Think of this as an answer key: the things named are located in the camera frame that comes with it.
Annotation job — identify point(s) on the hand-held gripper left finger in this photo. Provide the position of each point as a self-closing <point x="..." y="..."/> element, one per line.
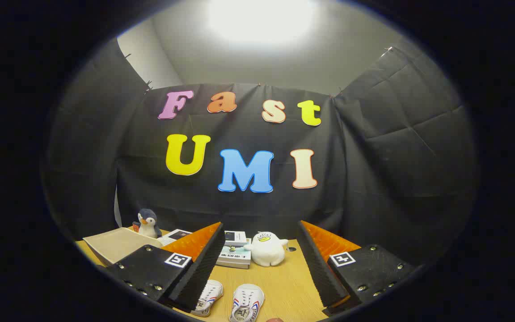
<point x="199" y="277"/>

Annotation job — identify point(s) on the white canvas shoe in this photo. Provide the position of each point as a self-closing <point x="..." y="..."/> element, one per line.
<point x="246" y="299"/>
<point x="210" y="293"/>

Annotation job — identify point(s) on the book with pale landscape cover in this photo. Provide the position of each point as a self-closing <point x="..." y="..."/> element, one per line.
<point x="235" y="258"/>

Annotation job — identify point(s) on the book with blue picture cover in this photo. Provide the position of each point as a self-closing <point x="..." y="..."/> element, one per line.
<point x="235" y="237"/>

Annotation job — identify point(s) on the beige fabric storage box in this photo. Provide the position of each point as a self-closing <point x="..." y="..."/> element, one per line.
<point x="119" y="243"/>

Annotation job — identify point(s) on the grey penguin plush toy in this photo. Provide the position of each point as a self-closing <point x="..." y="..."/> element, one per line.
<point x="150" y="228"/>

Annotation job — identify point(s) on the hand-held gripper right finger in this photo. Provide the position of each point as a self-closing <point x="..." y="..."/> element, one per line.
<point x="324" y="277"/>

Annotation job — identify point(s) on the white duck plush toy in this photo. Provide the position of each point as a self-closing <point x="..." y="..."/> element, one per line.
<point x="266" y="252"/>

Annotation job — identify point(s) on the black backdrop cloth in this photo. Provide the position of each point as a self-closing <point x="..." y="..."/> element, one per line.
<point x="365" y="201"/>

